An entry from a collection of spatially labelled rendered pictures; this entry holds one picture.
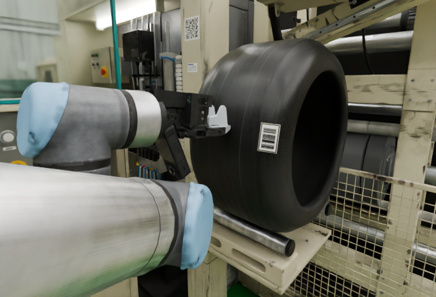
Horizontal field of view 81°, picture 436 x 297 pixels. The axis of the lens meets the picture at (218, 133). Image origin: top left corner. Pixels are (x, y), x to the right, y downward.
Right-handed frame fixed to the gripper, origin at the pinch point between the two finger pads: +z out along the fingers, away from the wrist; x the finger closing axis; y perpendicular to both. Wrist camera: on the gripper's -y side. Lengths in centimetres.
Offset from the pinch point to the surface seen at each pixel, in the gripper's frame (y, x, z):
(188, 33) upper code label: 29.3, 34.3, 16.6
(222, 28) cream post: 32.1, 26.2, 25.2
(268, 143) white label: -1.7, -9.8, 2.5
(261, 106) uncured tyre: 5.8, -7.0, 2.8
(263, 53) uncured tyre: 18.8, -1.1, 10.5
